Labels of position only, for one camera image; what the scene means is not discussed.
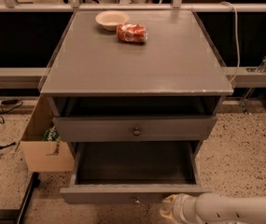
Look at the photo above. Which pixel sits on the crushed red soda can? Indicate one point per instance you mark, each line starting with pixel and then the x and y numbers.
pixel 132 33

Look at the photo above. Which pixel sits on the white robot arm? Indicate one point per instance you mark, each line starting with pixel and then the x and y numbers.
pixel 211 208

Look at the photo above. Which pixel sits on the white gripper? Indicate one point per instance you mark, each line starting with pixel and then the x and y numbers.
pixel 178 207

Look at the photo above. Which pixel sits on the grey top drawer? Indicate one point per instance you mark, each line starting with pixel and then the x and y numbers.
pixel 134 129

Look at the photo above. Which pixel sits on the cardboard box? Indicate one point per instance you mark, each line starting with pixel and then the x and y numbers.
pixel 44 152

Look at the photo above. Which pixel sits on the metal diagonal brace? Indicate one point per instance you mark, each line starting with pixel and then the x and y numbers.
pixel 251 78

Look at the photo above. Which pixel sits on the black metal floor frame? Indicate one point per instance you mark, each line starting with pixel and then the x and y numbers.
pixel 16 216

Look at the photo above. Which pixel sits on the grey drawer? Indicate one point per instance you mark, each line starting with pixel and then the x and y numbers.
pixel 134 129
pixel 132 172

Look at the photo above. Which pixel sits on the green snack bag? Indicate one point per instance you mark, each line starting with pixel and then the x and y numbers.
pixel 51 135

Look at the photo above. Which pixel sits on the grey wooden drawer cabinet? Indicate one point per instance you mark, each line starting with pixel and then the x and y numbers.
pixel 175 73

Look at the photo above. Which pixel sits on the beige paper bowl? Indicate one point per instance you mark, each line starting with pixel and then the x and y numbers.
pixel 111 19

